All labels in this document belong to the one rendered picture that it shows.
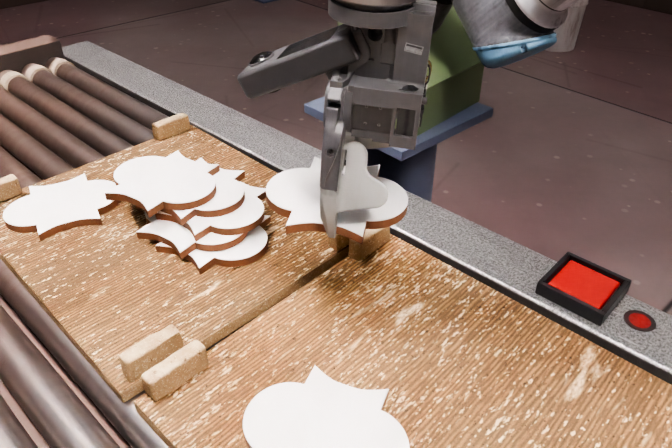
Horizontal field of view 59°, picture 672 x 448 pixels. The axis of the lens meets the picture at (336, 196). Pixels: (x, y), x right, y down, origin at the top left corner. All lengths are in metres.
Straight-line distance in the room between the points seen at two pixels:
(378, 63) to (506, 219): 1.99
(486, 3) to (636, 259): 1.61
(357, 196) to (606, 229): 2.06
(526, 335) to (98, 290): 0.45
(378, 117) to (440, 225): 0.31
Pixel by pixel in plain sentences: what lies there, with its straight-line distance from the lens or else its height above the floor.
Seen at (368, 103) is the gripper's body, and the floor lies 1.17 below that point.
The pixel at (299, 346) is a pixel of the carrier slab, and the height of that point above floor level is 0.94.
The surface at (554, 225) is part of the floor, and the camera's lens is 2.48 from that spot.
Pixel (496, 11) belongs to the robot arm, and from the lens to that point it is 0.95.
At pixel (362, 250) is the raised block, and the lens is 0.69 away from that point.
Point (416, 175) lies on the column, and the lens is 1.21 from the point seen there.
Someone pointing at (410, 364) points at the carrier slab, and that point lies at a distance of 0.59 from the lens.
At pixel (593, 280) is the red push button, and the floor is 0.93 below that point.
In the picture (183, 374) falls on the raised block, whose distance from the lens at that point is 0.58.
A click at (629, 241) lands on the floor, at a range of 2.51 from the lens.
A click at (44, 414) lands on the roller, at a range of 0.63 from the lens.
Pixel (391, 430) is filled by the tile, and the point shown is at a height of 0.95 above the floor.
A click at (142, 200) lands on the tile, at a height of 0.99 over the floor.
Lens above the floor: 1.38
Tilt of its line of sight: 33 degrees down
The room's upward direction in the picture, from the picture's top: straight up
